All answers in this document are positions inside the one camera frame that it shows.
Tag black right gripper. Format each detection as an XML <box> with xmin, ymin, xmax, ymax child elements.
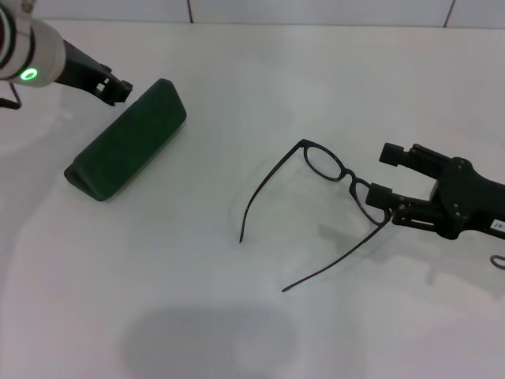
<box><xmin>364</xmin><ymin>141</ymin><xmax>505</xmax><ymax>241</ymax></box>

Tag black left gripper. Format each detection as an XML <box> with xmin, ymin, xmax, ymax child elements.
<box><xmin>54</xmin><ymin>39</ymin><xmax>135</xmax><ymax>107</ymax></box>

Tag black glasses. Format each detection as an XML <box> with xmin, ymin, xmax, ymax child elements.
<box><xmin>238</xmin><ymin>138</ymin><xmax>394</xmax><ymax>293</ymax></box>

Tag green glasses case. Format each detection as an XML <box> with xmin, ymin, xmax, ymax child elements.
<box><xmin>64</xmin><ymin>77</ymin><xmax>188</xmax><ymax>204</ymax></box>

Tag left arm cable with plug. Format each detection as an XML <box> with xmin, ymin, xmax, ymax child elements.
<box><xmin>0</xmin><ymin>84</ymin><xmax>21</xmax><ymax>110</ymax></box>

